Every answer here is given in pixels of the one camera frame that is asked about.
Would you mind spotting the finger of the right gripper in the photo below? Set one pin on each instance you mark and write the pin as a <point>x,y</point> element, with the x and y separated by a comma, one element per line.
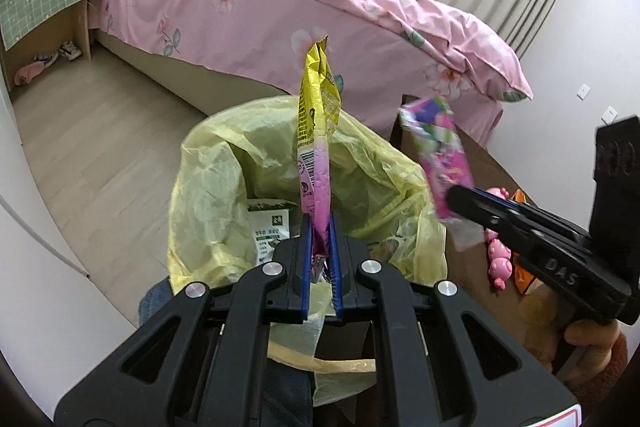
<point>460,202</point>
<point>493,202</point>

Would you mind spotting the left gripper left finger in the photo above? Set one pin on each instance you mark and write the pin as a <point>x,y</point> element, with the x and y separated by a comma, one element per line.
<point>200,359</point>

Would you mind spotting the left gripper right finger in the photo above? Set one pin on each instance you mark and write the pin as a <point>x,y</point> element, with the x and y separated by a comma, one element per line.
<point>440,358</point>

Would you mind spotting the colourful purple snack wrapper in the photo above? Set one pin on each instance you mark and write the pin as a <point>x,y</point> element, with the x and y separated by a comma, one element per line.
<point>430,124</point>

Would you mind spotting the green white paper carton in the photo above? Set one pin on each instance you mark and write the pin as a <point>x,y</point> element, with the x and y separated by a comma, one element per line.
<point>272,221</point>

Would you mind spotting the yellow pink snack wrapper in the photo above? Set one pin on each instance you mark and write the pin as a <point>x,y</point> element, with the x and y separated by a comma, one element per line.
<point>319,108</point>

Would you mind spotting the yellow trash bag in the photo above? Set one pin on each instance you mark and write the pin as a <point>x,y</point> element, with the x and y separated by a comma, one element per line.
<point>249,151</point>

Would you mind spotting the right hand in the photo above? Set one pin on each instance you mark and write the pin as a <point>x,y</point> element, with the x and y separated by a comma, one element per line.
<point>598,341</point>

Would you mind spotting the pink plastic toy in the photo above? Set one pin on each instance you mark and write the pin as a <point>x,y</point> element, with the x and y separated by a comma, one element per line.
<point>499,256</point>

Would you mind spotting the white wardrobe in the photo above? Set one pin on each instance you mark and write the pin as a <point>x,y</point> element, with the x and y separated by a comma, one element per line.
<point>55,324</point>

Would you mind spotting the pink floral bed sheet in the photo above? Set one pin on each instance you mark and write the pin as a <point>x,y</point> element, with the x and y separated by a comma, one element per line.
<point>267,41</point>

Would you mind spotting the pink slipper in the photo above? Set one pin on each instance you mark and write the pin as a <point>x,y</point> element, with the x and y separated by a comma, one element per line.
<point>29,72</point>

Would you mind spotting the white sneaker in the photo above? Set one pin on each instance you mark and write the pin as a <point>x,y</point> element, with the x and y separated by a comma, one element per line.
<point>70,51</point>

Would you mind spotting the wooden bedside table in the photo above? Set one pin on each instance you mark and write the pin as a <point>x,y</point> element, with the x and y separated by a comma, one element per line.
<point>69,24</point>

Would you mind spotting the white wall socket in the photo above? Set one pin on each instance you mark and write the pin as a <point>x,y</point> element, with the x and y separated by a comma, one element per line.
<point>583,91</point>

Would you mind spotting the white wall switch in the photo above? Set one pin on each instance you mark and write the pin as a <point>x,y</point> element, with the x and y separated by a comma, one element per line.
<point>609,115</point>

